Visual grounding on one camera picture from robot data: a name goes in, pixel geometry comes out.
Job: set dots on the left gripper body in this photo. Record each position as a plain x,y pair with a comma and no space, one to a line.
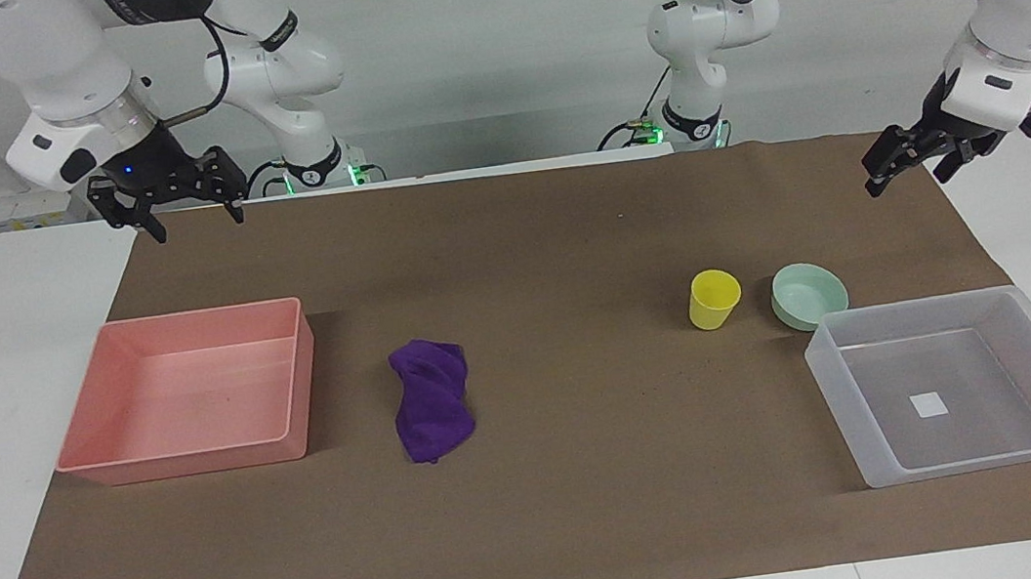
939,119

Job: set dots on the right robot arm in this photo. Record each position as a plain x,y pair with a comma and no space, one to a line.
53,51

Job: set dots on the purple cloth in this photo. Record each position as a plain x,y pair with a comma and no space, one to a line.
433,403

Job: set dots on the light green bowl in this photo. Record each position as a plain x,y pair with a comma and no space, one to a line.
807,298

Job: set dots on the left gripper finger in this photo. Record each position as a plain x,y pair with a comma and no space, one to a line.
957,159
893,157

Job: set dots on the yellow plastic cup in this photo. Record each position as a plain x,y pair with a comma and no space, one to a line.
712,305

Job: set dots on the pink plastic box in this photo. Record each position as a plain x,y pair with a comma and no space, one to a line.
194,398

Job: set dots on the clear plastic box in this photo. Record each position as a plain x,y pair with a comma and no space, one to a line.
961,392

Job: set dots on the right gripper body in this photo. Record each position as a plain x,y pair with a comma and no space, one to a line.
151,167

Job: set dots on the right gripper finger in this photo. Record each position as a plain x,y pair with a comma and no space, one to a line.
227,179
134,213

